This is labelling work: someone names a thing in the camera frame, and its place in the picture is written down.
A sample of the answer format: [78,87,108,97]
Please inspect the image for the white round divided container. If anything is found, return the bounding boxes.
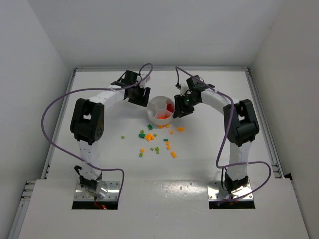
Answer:
[146,96,175,126]

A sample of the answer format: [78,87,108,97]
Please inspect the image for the orange arch lego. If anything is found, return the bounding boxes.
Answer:
[177,127,185,132]

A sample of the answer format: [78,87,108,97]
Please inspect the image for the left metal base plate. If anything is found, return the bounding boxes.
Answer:
[74,181,120,201]

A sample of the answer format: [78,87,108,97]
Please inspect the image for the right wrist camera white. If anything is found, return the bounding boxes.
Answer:
[176,83,189,96]

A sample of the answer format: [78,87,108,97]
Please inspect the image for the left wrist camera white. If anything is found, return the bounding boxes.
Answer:
[139,74,150,88]

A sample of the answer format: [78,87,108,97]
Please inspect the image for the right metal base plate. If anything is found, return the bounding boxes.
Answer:
[206,180,254,201]

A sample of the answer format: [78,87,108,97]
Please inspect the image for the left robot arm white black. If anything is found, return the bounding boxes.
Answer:
[70,70,150,199]

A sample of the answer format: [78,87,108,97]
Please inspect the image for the yellow orange lego cluster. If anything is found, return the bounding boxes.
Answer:
[144,134,154,141]

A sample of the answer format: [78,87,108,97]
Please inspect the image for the red legos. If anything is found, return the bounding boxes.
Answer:
[166,103,174,113]

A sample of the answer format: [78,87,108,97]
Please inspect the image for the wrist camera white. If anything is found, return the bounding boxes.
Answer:
[139,74,150,88]
[176,83,189,96]

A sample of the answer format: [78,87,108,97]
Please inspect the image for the metal base plate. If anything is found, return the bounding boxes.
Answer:
[74,181,120,201]
[206,180,254,201]

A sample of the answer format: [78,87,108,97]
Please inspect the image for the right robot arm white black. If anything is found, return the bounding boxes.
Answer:
[173,75,259,194]

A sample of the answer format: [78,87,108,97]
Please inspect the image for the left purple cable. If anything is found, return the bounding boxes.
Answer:
[41,63,153,200]

